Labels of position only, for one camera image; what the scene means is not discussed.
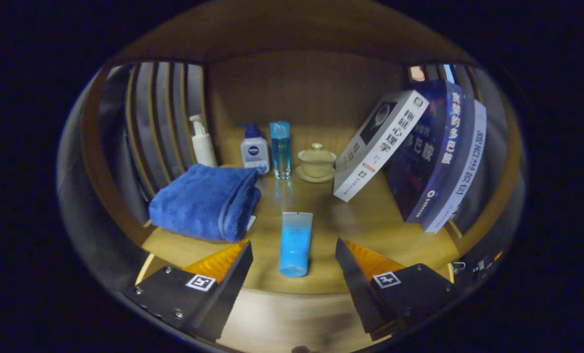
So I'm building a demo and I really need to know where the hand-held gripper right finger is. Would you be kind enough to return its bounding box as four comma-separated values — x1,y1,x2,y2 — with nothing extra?
335,237,461,341

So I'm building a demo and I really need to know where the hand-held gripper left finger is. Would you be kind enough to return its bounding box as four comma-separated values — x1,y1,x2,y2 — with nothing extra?
123,239,254,343

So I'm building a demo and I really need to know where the wooden drawer with black knob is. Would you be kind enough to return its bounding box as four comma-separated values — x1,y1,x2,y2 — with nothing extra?
135,252,457,353

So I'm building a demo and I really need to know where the blue and white tube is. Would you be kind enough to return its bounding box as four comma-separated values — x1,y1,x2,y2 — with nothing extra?
279,211,314,277

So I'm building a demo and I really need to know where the wooden cabinet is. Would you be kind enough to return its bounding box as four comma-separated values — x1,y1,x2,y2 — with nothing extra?
78,0,523,353

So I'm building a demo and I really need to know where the blue folded towel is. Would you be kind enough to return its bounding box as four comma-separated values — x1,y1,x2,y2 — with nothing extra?
148,164,262,243

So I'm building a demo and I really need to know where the beige lidded teacup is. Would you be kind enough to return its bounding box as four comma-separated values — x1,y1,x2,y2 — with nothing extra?
296,143,338,183

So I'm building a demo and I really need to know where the white bottle with blue cap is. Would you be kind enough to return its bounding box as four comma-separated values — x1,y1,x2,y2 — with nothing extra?
240,123,271,176

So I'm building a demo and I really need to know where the white book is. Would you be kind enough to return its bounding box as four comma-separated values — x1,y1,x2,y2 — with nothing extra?
332,90,430,202

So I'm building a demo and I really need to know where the white pump bottle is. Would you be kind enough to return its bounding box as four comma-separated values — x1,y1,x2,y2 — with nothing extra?
189,114,218,168

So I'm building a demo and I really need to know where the clear blue bottle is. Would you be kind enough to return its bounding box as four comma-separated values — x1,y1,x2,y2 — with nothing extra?
269,121,292,180

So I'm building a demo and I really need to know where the dark blue book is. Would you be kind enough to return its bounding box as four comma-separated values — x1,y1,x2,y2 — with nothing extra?
388,80,465,224

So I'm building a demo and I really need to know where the pale lilac book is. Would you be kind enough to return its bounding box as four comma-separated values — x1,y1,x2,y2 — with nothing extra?
422,100,487,233

